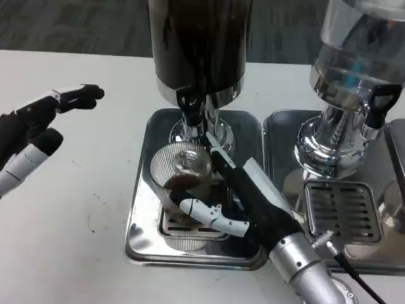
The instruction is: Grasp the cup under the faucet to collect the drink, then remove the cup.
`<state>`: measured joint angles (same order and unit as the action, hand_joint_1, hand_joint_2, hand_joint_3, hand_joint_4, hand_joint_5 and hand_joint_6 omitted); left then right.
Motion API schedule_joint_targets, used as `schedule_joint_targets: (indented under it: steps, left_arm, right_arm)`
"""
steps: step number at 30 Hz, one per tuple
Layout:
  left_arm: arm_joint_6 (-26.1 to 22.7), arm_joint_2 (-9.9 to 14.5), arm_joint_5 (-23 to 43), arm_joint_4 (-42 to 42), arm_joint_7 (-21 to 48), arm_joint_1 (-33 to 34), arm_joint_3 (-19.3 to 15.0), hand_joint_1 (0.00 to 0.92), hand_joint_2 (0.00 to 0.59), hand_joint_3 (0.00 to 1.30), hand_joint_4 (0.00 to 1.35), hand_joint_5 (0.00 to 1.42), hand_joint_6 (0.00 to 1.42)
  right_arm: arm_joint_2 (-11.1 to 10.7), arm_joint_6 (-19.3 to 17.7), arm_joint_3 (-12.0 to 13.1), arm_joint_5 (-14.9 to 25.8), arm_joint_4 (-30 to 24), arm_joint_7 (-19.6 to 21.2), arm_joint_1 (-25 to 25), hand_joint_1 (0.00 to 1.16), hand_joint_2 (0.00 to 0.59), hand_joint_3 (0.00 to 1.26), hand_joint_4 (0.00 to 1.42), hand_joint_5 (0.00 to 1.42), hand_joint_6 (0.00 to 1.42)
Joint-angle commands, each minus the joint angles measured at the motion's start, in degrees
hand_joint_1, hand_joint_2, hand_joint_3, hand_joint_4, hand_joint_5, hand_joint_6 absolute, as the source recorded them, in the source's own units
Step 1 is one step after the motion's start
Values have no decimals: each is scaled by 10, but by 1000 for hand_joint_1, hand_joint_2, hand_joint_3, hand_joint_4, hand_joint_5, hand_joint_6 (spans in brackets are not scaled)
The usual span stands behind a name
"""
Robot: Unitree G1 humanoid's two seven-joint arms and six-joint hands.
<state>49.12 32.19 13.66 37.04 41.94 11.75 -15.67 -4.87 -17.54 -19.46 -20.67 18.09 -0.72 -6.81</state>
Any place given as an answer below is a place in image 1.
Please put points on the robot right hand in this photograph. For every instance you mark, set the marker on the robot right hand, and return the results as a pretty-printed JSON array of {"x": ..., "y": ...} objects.
[{"x": 253, "y": 196}]

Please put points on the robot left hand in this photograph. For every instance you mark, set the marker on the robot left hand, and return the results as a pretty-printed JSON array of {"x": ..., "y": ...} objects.
[{"x": 31, "y": 133}]

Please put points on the clear ribbed glass cup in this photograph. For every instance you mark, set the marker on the clear ribbed glass cup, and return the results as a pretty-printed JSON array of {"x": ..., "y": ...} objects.
[{"x": 177, "y": 171}]

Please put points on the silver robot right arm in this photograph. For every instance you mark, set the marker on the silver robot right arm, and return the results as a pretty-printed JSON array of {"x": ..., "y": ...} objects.
[{"x": 303, "y": 269}]

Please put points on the steel tray under clear dispenser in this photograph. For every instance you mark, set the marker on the steel tray under clear dispenser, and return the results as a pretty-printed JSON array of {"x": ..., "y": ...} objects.
[{"x": 284, "y": 139}]

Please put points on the slotted grid of dark dispenser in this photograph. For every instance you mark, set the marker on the slotted grid of dark dispenser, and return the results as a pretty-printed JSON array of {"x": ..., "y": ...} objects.
[{"x": 180, "y": 230}]

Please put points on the slotted grid of clear dispenser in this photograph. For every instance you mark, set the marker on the slotted grid of clear dispenser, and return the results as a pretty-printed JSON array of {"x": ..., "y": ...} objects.
[{"x": 343, "y": 210}]

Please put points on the black tap of dark dispenser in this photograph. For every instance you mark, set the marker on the black tap of dark dispenser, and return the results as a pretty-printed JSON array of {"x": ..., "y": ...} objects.
[{"x": 191, "y": 111}]

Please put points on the steel tray under dark dispenser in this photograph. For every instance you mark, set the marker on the steel tray under dark dispenser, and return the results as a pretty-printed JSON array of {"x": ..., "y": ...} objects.
[{"x": 142, "y": 228}]

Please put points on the clear drink dispenser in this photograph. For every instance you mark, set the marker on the clear drink dispenser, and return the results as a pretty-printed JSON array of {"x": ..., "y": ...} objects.
[{"x": 341, "y": 95}]

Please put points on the dark drink dispenser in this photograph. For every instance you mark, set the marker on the dark drink dispenser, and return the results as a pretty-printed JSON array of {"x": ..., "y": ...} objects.
[{"x": 199, "y": 63}]

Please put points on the black tap of clear dispenser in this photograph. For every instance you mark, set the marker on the black tap of clear dispenser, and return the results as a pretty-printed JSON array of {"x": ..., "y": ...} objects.
[{"x": 381, "y": 104}]

